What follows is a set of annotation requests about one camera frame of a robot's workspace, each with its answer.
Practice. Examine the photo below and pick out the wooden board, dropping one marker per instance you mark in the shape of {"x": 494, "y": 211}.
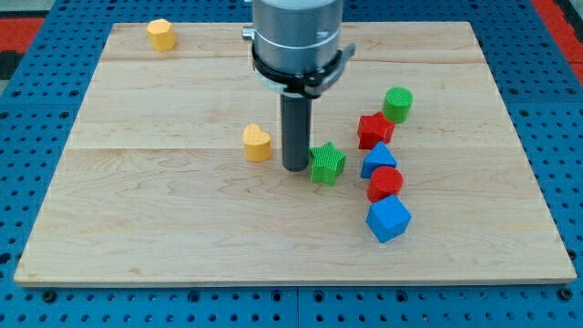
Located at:
{"x": 153, "y": 188}

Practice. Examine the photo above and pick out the green cylinder block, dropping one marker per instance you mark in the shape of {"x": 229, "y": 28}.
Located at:
{"x": 397, "y": 104}

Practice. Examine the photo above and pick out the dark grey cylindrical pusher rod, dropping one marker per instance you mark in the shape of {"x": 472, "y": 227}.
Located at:
{"x": 296, "y": 119}

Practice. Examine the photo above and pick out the yellow heart block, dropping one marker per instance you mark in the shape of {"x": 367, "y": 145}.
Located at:
{"x": 257, "y": 143}

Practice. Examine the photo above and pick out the blue cube block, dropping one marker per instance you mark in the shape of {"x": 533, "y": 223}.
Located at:
{"x": 388, "y": 218}

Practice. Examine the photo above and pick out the yellow hexagon block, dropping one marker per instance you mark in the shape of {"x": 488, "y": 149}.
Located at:
{"x": 161, "y": 35}

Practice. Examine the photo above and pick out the red star block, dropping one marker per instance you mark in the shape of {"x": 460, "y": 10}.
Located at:
{"x": 373, "y": 129}

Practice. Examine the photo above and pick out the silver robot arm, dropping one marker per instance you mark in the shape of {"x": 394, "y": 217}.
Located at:
{"x": 295, "y": 50}

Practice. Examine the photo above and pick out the blue triangle block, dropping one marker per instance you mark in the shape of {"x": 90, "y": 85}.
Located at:
{"x": 380, "y": 155}

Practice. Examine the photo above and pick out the red cylinder block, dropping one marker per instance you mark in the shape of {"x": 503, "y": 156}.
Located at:
{"x": 385, "y": 181}

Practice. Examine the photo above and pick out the green star block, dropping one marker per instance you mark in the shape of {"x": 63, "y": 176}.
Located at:
{"x": 327, "y": 163}

